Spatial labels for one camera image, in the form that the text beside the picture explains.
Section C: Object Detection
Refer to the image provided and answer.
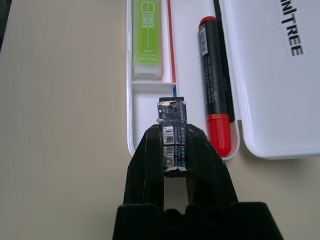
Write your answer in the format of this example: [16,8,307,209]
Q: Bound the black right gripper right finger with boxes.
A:
[184,121,240,212]

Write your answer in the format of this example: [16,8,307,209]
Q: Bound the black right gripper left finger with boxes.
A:
[123,124,166,211]

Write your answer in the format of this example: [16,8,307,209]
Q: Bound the black marker with red cap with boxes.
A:
[197,15,232,158]

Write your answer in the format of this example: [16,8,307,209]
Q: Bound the white plastic pencil case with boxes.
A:
[126,0,320,161]

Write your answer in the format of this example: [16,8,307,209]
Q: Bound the green highlighter pen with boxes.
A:
[131,0,163,80]

